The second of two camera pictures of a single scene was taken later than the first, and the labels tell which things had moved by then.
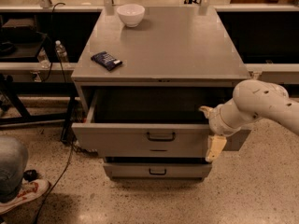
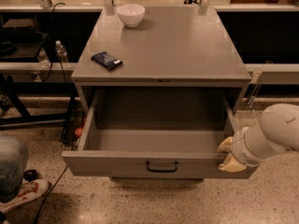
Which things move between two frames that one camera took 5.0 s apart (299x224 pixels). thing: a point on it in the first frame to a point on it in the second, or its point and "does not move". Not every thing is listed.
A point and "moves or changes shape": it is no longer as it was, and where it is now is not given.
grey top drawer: [149, 123] moves or changes shape
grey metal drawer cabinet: [141, 77] does not move
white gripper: [217, 121] to [239, 150]
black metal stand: [12, 91] does not move
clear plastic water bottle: [61, 51] does not move
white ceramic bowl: [132, 14] does not move
